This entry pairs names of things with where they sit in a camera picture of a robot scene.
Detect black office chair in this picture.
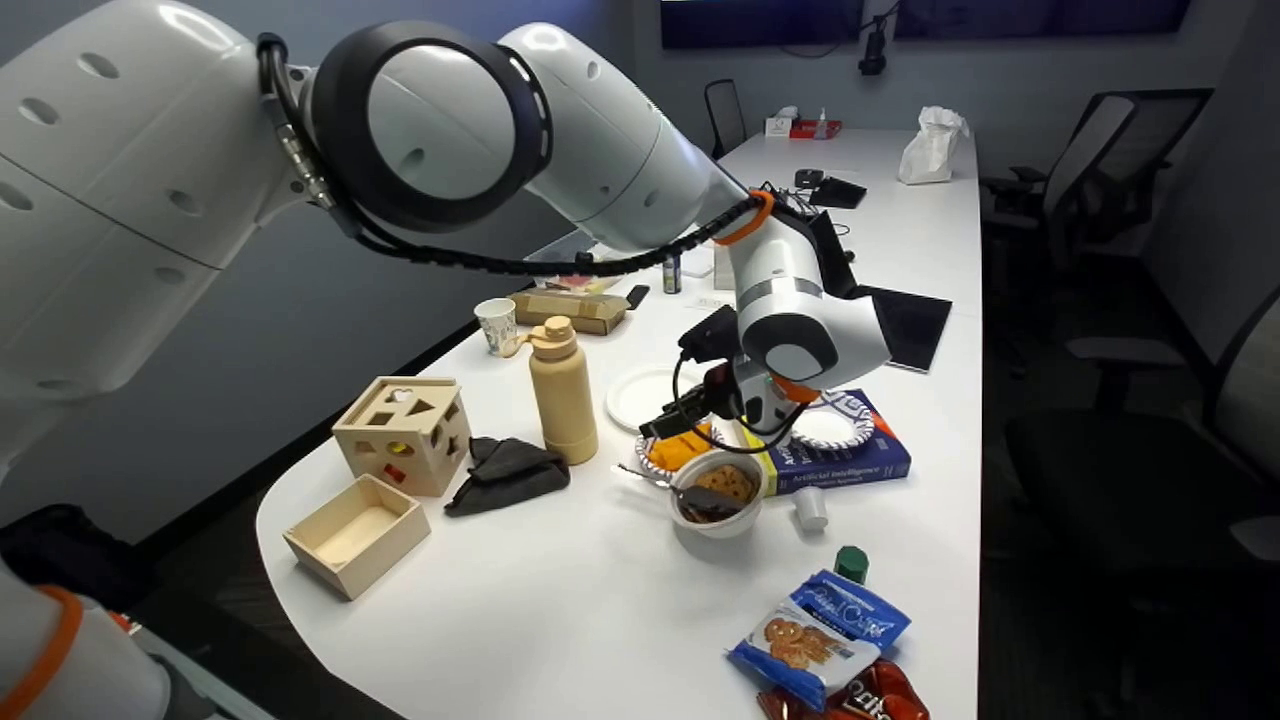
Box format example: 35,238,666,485
1103,84,1215,273
699,76,751,152
1003,282,1280,571
981,88,1139,264

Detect open wooden box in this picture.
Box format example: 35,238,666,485
281,473,435,602

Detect black tablet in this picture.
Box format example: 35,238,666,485
804,171,874,213

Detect white plate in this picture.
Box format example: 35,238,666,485
600,368,693,435

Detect white plastic bag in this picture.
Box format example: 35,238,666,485
897,105,973,187

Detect clear plastic marker container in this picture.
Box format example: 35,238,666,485
540,267,630,294

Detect blue box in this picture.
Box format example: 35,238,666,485
766,389,918,494

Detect white plastic bowl brown snacks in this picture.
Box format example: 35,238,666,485
666,446,777,541

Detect blue snack bag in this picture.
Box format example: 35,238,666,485
726,569,918,711

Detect brown cardboard box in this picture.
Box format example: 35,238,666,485
513,282,633,335

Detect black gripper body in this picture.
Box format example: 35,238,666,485
686,355,751,431

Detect small white bottle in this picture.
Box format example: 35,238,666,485
787,485,831,541

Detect tan water bottle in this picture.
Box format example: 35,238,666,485
524,317,606,468

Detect wall monitor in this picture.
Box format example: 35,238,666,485
893,0,1191,40
658,0,874,52

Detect wooden shape sorter cube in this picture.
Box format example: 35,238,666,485
330,371,473,498

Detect black conference camera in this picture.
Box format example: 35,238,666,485
855,0,897,80

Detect red snack bag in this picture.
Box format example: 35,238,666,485
755,654,933,720

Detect white bowl orange snacks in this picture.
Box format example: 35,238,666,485
642,423,715,479

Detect dark grey cloth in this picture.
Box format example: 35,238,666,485
441,431,571,520

